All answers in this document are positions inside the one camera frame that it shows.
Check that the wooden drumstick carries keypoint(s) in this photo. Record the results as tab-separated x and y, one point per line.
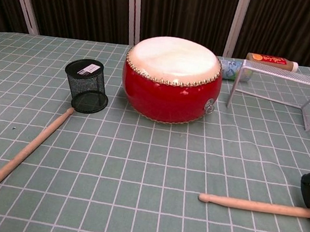
260	206
24	156

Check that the red drum with white skin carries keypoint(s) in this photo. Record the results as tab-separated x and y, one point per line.
169	95

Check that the green grid cutting mat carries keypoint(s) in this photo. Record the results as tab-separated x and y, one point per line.
135	176

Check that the white mesh shelf rack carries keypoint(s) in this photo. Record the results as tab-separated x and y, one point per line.
291	75

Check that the brown bottle with orange label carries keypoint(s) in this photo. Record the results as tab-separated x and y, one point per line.
268	60

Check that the blue-green drink can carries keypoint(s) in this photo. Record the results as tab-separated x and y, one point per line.
229	68

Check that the black mesh pen holder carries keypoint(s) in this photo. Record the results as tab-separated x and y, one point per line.
86	84

